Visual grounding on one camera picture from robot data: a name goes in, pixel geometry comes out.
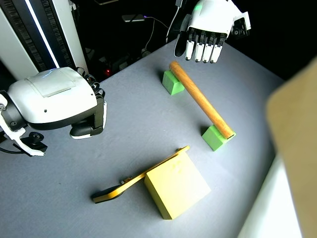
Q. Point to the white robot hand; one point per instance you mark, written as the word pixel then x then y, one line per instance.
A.
pixel 57 99
pixel 210 17

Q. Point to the round wooden dowel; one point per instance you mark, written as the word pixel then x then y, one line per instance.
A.
pixel 200 99

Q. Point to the yellow frame hacksaw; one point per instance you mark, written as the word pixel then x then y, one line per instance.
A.
pixel 109 194

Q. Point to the black power strip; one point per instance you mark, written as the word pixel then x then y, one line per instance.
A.
pixel 116 64

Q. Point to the white column with black strips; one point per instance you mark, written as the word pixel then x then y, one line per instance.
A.
pixel 68 29

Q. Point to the grey tablecloth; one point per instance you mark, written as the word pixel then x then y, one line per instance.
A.
pixel 123 124

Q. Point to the green wedge block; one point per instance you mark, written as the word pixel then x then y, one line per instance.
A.
pixel 213 138
pixel 171 83

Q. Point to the grey hub box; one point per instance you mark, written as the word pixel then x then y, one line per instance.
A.
pixel 132 18

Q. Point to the tan wooden board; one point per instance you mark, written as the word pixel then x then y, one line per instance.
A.
pixel 297 124

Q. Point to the yellow wooden cube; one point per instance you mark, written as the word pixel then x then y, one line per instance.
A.
pixel 175 188

